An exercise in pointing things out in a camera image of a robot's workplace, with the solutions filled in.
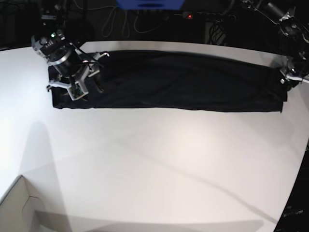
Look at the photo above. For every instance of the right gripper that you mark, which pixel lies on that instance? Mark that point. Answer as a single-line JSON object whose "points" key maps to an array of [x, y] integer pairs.
{"points": [[75, 68]]}

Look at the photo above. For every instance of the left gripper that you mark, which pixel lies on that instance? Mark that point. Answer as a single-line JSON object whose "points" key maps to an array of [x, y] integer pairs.
{"points": [[296, 71]]}

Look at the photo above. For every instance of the dark navy t-shirt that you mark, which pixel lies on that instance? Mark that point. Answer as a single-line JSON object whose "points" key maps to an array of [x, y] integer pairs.
{"points": [[149, 79]]}

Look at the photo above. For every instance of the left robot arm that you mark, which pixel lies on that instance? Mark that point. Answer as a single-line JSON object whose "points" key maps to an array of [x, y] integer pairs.
{"points": [[294, 31]]}

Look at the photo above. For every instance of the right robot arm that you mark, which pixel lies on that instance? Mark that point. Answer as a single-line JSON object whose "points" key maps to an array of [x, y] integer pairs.
{"points": [[58, 41]]}

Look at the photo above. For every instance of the blue plastic bin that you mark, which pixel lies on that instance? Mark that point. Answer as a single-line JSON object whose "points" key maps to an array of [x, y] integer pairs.
{"points": [[150, 4]]}

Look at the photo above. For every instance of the black power strip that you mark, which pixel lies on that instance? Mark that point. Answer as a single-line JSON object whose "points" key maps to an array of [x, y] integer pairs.
{"points": [[207, 15]]}

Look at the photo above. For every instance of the white cardboard box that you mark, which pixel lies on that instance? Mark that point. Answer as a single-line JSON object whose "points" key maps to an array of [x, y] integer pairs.
{"points": [[19, 211]]}

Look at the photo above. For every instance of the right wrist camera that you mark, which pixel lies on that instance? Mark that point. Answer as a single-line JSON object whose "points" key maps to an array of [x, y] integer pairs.
{"points": [[75, 92]]}

